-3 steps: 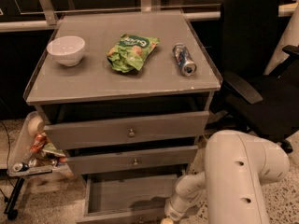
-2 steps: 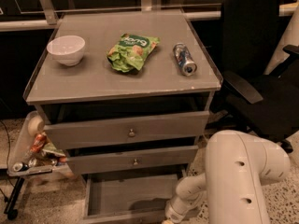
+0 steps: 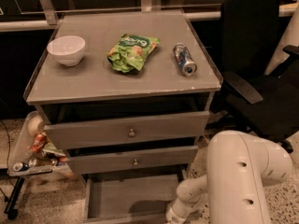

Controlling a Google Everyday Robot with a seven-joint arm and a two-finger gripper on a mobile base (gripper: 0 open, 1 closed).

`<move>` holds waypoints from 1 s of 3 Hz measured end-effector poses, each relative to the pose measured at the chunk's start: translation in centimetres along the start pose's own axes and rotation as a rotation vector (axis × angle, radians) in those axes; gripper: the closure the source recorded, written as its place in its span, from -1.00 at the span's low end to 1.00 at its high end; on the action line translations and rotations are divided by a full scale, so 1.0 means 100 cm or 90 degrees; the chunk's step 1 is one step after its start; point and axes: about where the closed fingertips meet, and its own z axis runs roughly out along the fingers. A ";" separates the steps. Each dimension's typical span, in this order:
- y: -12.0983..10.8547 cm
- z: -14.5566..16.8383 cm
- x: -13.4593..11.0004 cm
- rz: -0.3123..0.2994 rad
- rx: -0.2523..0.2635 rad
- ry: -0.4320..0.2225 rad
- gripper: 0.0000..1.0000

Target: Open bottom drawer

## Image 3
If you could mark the blue can in bin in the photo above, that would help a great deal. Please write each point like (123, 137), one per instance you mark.
(20, 166)

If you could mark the black stand leg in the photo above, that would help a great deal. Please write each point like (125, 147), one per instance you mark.
(10, 209)

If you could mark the blue soda can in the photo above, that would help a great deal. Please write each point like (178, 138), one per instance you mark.
(184, 60)

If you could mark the grey top drawer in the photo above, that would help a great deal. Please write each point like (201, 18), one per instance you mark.
(108, 132)

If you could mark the red can in bin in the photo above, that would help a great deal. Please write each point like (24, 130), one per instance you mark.
(39, 141)

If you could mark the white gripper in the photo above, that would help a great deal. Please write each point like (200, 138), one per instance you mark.
(172, 216)

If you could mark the clear side bin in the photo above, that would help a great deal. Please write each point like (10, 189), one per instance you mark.
(49, 159)

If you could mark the grey bottom drawer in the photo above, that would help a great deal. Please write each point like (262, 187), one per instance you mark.
(131, 197)

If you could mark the green chip bag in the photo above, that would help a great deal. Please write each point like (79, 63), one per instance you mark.
(131, 52)

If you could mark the grey drawer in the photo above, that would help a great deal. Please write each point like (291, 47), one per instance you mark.
(131, 197)
(131, 160)
(108, 132)

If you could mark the grey drawer cabinet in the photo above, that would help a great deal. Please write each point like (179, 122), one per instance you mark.
(92, 90)

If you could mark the black office chair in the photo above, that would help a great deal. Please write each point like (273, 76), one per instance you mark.
(257, 102)

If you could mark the grey middle drawer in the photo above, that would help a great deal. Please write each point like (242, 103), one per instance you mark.
(131, 160)

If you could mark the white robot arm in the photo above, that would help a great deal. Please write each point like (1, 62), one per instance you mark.
(238, 164)

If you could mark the metal railing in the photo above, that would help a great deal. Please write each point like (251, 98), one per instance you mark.
(26, 15)

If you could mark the white bowl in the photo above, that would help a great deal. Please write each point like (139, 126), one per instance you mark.
(67, 50)

